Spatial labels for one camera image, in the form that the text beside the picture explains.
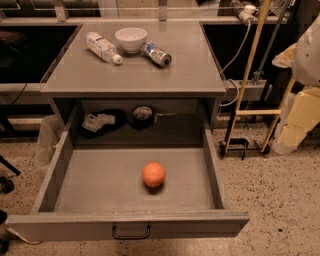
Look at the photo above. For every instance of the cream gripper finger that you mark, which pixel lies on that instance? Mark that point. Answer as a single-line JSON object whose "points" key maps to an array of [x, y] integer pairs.
{"points": [[301, 114]]}

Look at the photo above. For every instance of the orange fruit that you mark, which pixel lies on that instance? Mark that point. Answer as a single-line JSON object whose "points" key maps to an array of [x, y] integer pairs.
{"points": [[153, 174]]}

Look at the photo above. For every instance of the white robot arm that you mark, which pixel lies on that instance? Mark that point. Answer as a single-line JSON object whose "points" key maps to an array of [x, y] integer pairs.
{"points": [[303, 58]]}

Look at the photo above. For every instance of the grey cabinet with counter top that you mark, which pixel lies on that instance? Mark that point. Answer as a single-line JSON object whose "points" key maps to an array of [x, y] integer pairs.
{"points": [[184, 95]]}

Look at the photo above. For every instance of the open grey top drawer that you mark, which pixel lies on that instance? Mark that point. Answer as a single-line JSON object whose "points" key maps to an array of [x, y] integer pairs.
{"points": [[88, 190]]}

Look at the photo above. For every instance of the white plug adapter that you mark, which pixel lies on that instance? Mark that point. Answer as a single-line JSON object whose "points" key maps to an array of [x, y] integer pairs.
{"points": [[246, 14]]}

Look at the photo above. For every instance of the black round tape roll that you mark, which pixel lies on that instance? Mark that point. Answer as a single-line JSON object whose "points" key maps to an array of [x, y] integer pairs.
{"points": [[142, 117]]}

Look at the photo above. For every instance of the crushed silver drink can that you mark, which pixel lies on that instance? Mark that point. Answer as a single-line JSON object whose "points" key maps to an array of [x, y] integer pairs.
{"points": [[157, 55]]}

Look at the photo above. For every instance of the white ceramic bowl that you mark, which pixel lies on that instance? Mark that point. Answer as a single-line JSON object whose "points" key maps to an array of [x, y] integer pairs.
{"points": [[131, 39]]}

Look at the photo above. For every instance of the clear plastic water bottle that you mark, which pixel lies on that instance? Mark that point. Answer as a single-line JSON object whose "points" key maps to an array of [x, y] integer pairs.
{"points": [[102, 48]]}

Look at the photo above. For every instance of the clear plastic bag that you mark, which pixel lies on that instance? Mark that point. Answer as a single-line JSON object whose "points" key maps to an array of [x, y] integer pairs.
{"points": [[49, 136]]}

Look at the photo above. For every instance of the yellow wooden frame stand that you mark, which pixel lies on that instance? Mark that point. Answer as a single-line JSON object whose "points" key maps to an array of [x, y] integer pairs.
{"points": [[228, 140]]}

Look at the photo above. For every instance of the black drawer handle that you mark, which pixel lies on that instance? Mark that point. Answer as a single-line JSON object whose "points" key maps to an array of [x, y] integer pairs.
{"points": [[131, 232]]}

